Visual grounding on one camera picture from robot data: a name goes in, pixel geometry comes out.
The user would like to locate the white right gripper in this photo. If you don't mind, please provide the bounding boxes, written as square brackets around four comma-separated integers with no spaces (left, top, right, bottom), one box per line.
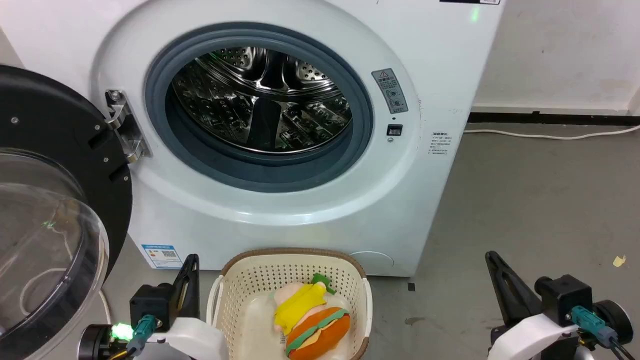
[484,250,634,360]

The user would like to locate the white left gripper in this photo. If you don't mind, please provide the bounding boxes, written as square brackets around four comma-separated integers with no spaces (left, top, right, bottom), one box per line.
[77,253,230,360]

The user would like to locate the white front-load washing machine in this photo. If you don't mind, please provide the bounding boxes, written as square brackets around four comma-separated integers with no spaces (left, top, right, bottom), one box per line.
[0,0,506,279]

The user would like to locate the black round glass machine door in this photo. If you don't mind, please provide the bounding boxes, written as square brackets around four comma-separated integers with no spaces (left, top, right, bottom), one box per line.
[0,65,134,360]

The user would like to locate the blue energy label sticker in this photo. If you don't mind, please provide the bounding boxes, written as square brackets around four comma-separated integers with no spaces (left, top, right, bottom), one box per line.
[141,244,184,270]

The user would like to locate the cream perforated laundry basket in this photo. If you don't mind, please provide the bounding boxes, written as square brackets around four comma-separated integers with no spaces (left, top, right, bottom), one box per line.
[207,248,374,360]

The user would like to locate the yellow and pink plush doll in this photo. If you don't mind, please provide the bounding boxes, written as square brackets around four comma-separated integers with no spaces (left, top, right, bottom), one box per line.
[272,273,337,337]

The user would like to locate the grey rubber door gasket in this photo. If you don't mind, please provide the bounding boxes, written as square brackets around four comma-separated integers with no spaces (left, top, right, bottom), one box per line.
[144,22,375,194]

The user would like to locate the orange plush hamburger toy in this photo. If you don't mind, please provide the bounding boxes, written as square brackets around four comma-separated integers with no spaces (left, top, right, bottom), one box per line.
[284,306,351,360]

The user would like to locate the small printed text sticker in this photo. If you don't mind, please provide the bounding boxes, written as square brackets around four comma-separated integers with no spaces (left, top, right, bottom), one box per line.
[428,131,454,156]

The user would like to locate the chrome door hinge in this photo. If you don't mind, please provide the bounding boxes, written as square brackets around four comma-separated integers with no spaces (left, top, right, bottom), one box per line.
[104,89,152,164]

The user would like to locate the stainless steel perforated drum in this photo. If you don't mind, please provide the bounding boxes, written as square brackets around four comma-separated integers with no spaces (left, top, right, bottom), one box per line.
[171,46,354,155]

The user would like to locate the grey warning label sticker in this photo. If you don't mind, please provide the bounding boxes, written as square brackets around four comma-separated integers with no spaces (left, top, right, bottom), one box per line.
[371,68,409,115]

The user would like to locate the teal plug left camera cable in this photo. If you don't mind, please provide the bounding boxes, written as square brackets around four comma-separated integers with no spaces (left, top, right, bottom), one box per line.
[111,313,158,360]

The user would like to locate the teal plug camera cable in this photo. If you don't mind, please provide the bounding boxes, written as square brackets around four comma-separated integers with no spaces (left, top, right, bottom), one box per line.
[569,305,640,360]
[111,313,158,360]

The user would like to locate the teal plug right camera cable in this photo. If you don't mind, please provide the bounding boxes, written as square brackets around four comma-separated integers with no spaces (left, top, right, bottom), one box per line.
[569,305,640,360]

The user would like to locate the white floor cable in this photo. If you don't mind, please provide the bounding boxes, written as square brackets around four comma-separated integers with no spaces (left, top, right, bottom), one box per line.
[463,124,640,141]
[98,289,113,327]

